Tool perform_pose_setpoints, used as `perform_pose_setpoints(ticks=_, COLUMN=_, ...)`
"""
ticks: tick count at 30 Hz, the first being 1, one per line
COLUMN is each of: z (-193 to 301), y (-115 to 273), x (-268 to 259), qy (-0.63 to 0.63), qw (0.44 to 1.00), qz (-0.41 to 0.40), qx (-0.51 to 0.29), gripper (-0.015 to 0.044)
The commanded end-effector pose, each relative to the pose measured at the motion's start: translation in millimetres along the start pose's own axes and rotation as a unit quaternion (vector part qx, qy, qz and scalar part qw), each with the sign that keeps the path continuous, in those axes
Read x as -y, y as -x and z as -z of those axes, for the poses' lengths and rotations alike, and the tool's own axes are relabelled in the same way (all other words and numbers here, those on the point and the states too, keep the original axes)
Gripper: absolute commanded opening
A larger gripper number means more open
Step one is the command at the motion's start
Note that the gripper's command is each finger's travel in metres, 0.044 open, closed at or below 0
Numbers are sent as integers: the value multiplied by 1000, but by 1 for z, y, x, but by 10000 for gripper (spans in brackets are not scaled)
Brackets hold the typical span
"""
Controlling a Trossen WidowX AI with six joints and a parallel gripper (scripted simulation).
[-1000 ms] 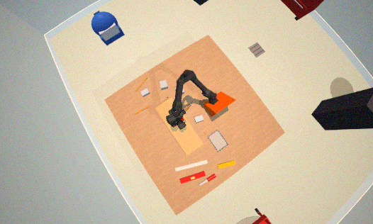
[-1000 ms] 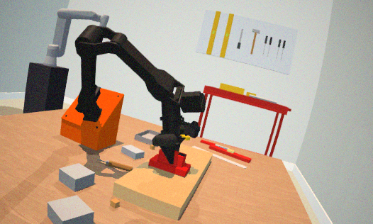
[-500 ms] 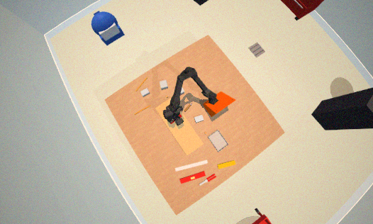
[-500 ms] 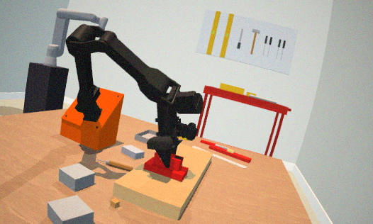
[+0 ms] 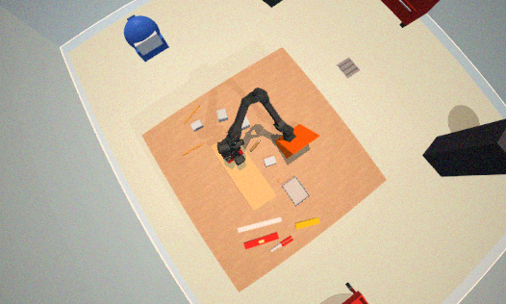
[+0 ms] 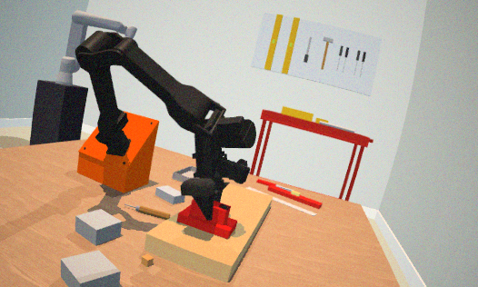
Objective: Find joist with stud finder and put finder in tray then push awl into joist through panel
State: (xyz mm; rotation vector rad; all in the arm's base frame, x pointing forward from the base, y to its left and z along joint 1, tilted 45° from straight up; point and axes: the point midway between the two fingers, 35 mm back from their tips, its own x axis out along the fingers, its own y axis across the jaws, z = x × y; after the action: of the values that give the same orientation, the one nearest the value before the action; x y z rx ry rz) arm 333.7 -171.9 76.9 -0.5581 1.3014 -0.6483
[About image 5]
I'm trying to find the light orange panel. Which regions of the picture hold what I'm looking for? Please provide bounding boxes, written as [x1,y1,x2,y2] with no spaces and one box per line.
[211,143,276,211]

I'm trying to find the white flat bar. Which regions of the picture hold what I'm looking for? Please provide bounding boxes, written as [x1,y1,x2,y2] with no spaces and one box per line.
[238,217,282,233]

